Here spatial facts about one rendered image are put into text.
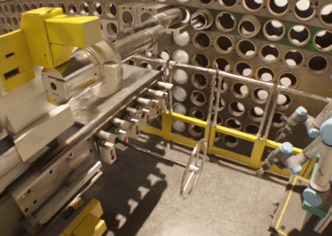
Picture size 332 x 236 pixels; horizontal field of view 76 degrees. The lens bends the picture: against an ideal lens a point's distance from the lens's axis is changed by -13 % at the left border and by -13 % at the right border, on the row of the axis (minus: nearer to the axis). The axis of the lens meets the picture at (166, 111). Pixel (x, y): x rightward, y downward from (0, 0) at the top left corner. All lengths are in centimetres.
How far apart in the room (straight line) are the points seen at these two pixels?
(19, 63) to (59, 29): 30
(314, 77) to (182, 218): 214
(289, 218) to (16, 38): 212
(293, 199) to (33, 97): 206
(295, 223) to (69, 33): 195
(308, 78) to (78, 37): 264
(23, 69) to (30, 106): 25
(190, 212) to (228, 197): 42
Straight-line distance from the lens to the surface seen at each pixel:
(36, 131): 137
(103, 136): 173
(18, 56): 121
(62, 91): 117
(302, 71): 305
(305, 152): 160
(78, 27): 94
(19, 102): 137
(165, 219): 227
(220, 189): 252
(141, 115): 189
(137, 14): 306
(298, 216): 214
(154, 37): 179
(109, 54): 127
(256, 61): 306
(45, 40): 111
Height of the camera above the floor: 194
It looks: 34 degrees down
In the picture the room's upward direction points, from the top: straight up
